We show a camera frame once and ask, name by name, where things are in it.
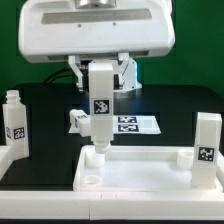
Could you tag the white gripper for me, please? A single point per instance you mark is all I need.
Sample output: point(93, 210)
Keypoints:
point(57, 30)

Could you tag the white desk top tray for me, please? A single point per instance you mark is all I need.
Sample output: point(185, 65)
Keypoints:
point(134, 169)

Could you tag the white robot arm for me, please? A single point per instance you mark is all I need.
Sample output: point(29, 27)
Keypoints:
point(75, 31)

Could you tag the paper sheet with markers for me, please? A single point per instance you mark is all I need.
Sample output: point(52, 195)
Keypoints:
point(127, 124)

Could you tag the white left fence block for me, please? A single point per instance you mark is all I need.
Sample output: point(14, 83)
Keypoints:
point(6, 159)

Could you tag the white front fence bar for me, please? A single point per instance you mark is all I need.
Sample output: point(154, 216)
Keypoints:
point(111, 205)

